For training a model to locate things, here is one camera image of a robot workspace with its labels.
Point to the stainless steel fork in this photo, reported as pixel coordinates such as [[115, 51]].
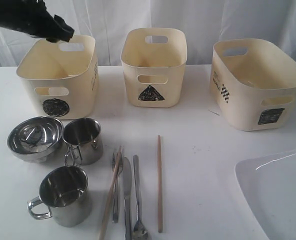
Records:
[[116, 193]]

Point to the stainless steel bowl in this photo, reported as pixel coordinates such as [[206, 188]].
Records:
[[37, 139]]

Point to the wooden chopstick apart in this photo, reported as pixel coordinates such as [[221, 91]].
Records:
[[159, 186]]

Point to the steel cup with wire handle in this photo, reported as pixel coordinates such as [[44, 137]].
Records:
[[83, 140]]

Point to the large white square plate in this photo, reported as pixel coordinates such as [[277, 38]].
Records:
[[268, 184]]

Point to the wooden chopstick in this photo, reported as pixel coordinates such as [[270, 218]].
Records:
[[106, 213]]

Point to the stainless steel spoon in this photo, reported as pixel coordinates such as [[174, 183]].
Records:
[[140, 232]]

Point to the cream bin with triangle mark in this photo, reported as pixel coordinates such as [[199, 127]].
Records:
[[153, 61]]

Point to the stainless steel table knife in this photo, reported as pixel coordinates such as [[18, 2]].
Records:
[[127, 188]]

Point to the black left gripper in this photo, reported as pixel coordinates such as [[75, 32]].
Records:
[[40, 23]]

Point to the black covered left robot arm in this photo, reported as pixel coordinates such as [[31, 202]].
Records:
[[11, 17]]

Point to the cream bin with square mark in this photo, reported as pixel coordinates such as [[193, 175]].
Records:
[[253, 82]]

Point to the steel mug with loop handle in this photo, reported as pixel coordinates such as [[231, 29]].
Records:
[[63, 195]]

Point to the cream bin with circle mark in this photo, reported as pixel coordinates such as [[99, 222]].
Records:
[[61, 79]]

